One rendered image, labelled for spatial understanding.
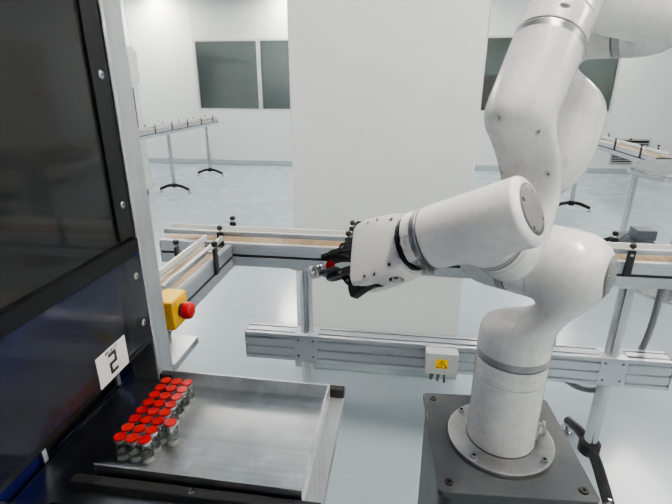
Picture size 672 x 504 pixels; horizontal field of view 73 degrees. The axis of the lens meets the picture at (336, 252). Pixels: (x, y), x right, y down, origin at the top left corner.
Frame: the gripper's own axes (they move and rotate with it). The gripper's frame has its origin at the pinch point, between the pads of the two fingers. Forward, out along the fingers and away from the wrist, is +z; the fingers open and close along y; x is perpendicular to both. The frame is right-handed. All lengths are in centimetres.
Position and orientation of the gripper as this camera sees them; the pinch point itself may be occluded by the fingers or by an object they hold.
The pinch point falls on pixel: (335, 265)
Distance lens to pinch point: 72.4
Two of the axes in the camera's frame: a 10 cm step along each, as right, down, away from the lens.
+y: 0.8, -9.2, 3.7
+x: -7.1, -3.2, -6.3
